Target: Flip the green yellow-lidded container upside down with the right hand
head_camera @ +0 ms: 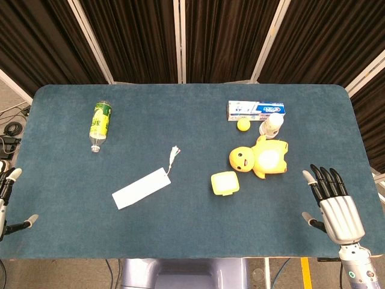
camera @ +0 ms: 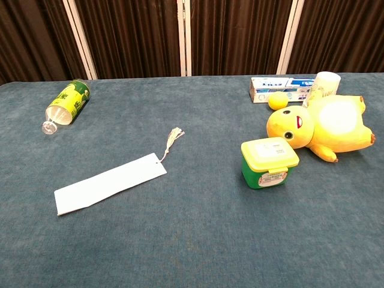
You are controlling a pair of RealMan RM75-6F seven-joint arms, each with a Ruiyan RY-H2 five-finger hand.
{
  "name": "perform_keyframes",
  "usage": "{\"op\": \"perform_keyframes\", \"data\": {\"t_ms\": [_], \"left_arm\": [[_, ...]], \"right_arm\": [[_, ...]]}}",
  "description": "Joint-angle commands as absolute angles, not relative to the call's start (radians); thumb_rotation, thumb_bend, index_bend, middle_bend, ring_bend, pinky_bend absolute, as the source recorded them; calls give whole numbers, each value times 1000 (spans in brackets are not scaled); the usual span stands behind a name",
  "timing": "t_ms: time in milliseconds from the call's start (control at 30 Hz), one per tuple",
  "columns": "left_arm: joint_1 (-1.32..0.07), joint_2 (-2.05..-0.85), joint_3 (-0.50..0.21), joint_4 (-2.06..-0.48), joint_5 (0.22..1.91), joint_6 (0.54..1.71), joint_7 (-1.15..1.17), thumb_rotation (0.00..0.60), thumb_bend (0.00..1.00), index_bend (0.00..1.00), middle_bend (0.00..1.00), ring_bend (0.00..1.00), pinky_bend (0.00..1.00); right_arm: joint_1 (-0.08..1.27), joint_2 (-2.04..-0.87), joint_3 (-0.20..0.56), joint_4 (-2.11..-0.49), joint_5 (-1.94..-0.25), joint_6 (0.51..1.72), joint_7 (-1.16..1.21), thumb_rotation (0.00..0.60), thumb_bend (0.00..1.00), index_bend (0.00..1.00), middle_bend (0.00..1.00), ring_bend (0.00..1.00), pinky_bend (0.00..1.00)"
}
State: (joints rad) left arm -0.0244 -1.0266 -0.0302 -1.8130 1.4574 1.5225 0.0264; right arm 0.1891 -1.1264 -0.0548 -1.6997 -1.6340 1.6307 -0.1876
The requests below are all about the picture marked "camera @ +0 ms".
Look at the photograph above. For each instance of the yellow plush toy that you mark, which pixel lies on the yellow plush toy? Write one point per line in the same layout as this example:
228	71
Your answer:
339	120

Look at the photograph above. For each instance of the dark curtain screen panel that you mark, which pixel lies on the dark curtain screen panel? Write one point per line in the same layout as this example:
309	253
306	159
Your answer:
30	36
342	33
237	36
129	36

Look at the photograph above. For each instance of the small yellow ball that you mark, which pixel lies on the small yellow ball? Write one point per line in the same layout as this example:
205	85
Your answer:
277	101

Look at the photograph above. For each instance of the white bookmark with tassel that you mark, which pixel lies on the white bookmark with tassel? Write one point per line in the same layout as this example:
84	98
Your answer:
111	183

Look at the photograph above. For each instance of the green block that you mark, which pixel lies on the green block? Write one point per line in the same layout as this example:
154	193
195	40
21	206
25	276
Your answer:
264	177

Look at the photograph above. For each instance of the white blue toothpaste box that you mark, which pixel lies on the white blue toothpaste box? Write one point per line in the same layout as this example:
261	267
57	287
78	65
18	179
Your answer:
270	87

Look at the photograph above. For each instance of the plastic bottle green yellow label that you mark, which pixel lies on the plastic bottle green yellow label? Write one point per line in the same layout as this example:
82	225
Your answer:
72	99

